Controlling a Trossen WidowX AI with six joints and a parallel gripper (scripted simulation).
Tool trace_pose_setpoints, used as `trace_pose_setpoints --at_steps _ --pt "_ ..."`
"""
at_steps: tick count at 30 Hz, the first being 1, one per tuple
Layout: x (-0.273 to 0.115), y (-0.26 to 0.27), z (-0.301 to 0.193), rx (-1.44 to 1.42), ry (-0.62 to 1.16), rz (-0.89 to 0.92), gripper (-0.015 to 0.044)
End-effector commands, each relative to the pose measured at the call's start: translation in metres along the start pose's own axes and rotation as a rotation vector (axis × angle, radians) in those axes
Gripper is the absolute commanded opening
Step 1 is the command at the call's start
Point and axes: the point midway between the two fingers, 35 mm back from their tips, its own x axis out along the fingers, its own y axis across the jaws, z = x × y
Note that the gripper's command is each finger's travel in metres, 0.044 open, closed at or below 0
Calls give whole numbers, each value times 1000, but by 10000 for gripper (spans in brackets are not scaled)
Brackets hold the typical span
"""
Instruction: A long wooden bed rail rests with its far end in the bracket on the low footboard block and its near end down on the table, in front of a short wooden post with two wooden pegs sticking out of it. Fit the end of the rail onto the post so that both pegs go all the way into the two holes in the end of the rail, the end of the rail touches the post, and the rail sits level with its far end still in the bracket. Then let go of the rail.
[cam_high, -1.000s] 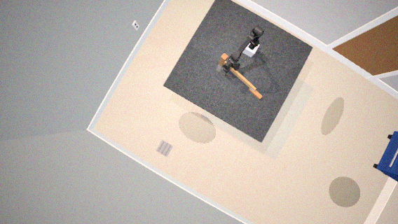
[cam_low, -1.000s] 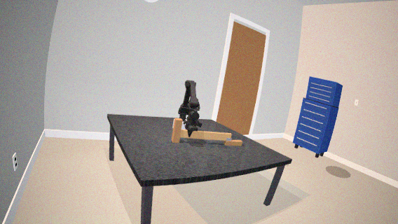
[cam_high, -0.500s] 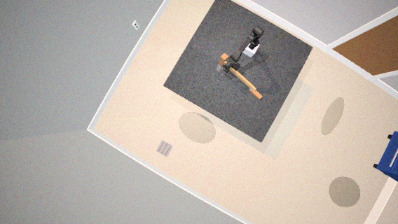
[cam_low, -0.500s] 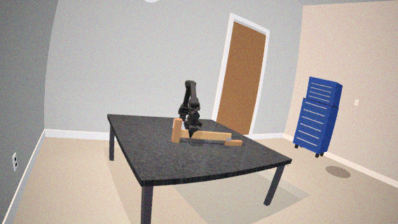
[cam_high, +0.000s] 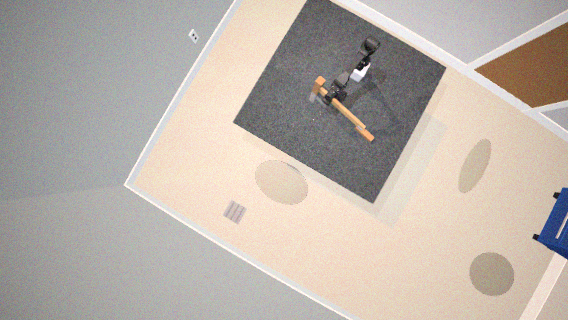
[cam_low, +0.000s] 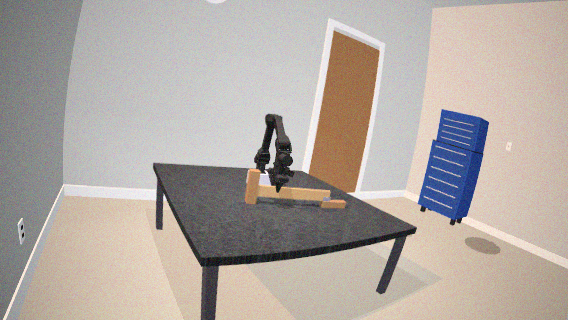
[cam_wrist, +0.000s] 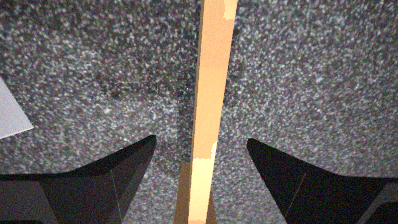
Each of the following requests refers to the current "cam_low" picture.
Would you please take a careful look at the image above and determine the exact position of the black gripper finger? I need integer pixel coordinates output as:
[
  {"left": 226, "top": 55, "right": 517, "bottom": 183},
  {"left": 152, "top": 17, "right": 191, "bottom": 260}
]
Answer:
[
  {"left": 268, "top": 173, "right": 276, "bottom": 186},
  {"left": 275, "top": 180, "right": 287, "bottom": 193}
]

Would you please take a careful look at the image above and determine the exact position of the light wooden rail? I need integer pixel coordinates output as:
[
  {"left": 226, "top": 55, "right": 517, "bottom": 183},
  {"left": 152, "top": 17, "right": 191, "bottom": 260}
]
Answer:
[{"left": 256, "top": 185, "right": 331, "bottom": 201}]

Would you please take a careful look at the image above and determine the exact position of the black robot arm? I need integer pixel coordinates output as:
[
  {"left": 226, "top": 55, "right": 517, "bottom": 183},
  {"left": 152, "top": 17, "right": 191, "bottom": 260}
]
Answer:
[{"left": 254, "top": 114, "right": 295, "bottom": 177}]

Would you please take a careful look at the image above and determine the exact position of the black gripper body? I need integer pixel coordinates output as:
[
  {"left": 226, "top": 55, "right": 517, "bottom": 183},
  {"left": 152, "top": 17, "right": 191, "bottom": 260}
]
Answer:
[{"left": 267, "top": 161, "right": 289, "bottom": 182}]

